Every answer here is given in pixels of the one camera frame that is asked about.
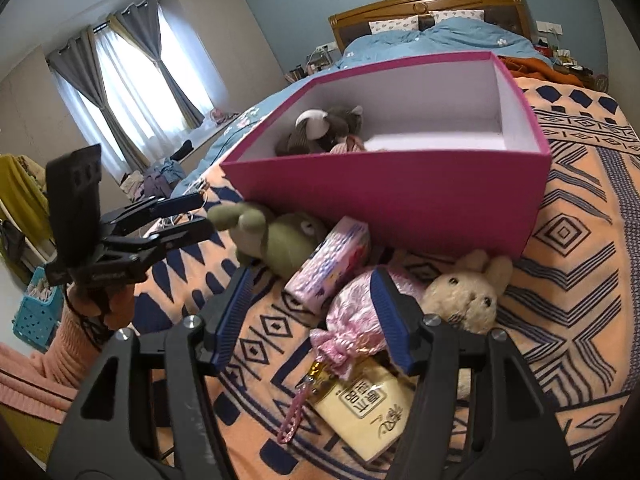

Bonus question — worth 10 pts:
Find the blue plastic basket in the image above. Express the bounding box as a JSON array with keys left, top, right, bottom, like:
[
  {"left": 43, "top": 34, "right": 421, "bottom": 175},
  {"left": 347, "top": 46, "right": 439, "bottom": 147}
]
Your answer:
[{"left": 12, "top": 266, "right": 66, "bottom": 352}]

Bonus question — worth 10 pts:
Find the wooden headboard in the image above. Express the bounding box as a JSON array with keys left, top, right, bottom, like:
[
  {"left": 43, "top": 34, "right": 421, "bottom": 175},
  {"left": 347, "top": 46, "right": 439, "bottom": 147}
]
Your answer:
[{"left": 328, "top": 0, "right": 538, "bottom": 55}]

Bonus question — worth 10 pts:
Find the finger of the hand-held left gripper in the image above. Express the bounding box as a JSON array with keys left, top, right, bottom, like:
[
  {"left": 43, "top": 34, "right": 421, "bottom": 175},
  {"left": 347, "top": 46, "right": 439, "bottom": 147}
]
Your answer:
[
  {"left": 102, "top": 215, "right": 216, "bottom": 261},
  {"left": 100, "top": 192, "right": 208, "bottom": 234}
]

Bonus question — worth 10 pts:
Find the orange patterned blanket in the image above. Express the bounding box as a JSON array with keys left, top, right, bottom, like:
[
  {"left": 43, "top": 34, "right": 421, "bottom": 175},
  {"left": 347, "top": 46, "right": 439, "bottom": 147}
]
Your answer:
[{"left": 100, "top": 72, "right": 640, "bottom": 480}]

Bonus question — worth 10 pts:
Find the white patterned pillow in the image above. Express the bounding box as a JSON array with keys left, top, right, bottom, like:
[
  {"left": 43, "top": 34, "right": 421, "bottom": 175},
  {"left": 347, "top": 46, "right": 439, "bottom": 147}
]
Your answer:
[
  {"left": 368, "top": 15, "right": 420, "bottom": 35},
  {"left": 429, "top": 10, "right": 486, "bottom": 26}
]

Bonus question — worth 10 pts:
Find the green plush frog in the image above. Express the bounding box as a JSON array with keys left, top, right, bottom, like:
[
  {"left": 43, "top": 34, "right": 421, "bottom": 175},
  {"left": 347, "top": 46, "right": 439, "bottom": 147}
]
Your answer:
[{"left": 206, "top": 202, "right": 328, "bottom": 279}]

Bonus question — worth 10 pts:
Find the pink tissue pack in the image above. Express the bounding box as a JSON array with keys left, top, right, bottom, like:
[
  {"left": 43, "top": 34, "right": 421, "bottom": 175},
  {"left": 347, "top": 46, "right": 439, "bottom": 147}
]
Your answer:
[{"left": 284, "top": 216, "right": 372, "bottom": 316}]

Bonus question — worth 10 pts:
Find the pink keychain strap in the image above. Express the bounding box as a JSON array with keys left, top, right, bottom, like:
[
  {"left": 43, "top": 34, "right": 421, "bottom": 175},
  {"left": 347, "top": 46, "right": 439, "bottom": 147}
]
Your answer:
[{"left": 277, "top": 360, "right": 327, "bottom": 445}]

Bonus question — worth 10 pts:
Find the pink drawstring pouch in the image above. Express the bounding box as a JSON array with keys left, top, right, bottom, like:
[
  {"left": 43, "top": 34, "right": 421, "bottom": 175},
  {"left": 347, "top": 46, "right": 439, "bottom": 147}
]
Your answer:
[{"left": 309, "top": 266, "right": 426, "bottom": 381}]

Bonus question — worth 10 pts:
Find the orange cloth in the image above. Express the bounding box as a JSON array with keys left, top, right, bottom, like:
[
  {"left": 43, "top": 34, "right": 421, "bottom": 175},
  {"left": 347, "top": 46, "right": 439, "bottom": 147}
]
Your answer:
[{"left": 500, "top": 55, "right": 583, "bottom": 88}]

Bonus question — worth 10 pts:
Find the person's left hand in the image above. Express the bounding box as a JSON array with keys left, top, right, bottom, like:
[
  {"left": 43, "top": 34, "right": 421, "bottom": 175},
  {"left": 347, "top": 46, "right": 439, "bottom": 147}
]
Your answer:
[{"left": 64, "top": 282, "right": 137, "bottom": 333}]

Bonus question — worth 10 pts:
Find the yellow tissue pack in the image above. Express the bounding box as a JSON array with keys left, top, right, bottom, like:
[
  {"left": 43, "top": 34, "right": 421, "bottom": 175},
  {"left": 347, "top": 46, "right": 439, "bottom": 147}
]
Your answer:
[{"left": 305, "top": 355, "right": 418, "bottom": 463}]

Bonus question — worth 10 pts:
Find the white sheer curtain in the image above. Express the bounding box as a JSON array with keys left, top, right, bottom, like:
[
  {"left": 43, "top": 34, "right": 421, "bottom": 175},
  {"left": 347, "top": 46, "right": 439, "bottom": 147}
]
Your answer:
[{"left": 75, "top": 7, "right": 201, "bottom": 161}]

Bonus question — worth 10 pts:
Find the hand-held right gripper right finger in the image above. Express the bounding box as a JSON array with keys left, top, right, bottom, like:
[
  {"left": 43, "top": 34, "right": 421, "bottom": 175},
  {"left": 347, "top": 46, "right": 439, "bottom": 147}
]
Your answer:
[{"left": 369, "top": 266, "right": 573, "bottom": 480}]

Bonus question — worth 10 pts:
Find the black cable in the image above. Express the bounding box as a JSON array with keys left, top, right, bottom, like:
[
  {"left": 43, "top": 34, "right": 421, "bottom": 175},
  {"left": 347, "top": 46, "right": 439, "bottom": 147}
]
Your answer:
[{"left": 64, "top": 295, "right": 113, "bottom": 358}]

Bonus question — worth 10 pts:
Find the yellow garment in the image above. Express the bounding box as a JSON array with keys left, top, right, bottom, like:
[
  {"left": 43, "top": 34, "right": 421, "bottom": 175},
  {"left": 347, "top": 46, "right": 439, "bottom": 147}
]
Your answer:
[{"left": 0, "top": 154, "right": 53, "bottom": 246}]

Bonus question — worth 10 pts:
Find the cream plush bunny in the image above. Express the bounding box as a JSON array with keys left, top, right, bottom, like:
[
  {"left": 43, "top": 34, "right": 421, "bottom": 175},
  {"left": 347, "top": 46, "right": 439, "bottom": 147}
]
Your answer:
[{"left": 420, "top": 249, "right": 515, "bottom": 401}]

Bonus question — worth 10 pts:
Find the pile of clothes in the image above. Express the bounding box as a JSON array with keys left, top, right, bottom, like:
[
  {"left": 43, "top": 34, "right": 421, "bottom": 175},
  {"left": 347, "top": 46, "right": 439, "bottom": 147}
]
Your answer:
[{"left": 120, "top": 157, "right": 190, "bottom": 202}]

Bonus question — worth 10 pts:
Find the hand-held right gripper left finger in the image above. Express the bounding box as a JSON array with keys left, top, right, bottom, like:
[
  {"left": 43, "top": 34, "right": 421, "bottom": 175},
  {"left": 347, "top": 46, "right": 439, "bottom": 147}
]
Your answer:
[{"left": 47, "top": 265, "right": 258, "bottom": 480}]

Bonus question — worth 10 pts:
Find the pink crochet toy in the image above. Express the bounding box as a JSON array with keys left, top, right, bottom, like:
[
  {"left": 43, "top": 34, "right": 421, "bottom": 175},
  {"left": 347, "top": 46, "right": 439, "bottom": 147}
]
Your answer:
[{"left": 327, "top": 135, "right": 369, "bottom": 154}]

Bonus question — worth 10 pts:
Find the pink cardboard box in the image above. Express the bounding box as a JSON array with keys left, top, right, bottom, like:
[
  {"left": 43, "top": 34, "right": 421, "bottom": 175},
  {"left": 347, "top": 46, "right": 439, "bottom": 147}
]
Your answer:
[{"left": 220, "top": 51, "right": 552, "bottom": 260}]

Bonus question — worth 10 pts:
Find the grey plush toy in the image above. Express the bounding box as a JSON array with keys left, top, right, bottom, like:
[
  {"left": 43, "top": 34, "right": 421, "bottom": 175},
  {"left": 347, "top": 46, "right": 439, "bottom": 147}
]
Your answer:
[{"left": 275, "top": 105, "right": 364, "bottom": 156}]

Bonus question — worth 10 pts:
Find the grey curtain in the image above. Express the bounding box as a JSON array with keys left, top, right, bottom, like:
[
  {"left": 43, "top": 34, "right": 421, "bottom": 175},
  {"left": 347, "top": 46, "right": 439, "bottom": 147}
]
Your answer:
[
  {"left": 115, "top": 0, "right": 206, "bottom": 128},
  {"left": 47, "top": 27, "right": 148, "bottom": 173}
]

